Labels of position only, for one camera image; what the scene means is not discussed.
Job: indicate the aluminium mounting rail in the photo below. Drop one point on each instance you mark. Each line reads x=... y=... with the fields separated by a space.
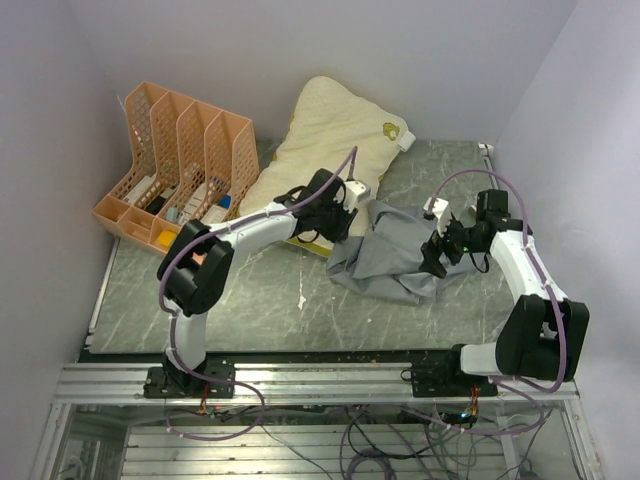
x=294 y=384

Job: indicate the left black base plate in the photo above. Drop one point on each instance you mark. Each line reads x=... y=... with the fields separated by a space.
x=168 y=382

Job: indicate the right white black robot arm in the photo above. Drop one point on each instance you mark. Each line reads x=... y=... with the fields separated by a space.
x=541 y=341

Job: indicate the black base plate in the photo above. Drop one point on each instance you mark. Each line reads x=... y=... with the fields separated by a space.
x=439 y=381
x=168 y=382

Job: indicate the yellow item in organizer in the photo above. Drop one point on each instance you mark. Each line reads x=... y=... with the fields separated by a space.
x=165 y=239

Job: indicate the white red box in organizer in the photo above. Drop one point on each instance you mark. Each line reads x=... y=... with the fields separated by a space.
x=143 y=192

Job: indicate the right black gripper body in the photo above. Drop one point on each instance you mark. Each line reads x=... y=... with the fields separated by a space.
x=458 y=240

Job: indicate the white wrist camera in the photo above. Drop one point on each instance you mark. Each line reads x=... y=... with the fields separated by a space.
x=355 y=193
x=438 y=210

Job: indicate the blue capped item in organizer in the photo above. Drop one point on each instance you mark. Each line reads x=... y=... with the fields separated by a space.
x=225 y=202

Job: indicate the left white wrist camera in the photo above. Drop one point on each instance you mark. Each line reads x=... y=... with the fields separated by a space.
x=355 y=193

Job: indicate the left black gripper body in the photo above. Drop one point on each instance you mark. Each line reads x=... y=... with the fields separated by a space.
x=336 y=221

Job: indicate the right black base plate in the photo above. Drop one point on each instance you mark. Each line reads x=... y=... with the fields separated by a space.
x=439 y=381

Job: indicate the orange plastic file organizer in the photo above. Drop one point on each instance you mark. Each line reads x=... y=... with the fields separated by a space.
x=198 y=152

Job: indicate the cream yellow pillow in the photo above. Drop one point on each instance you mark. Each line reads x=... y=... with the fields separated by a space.
x=327 y=123

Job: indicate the grey pillowcase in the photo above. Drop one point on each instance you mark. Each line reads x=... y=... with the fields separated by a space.
x=384 y=262

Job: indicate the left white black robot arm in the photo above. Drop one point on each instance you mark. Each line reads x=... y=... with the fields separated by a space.
x=194 y=272

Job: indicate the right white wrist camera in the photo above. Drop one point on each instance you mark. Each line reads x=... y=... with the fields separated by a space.
x=438 y=210

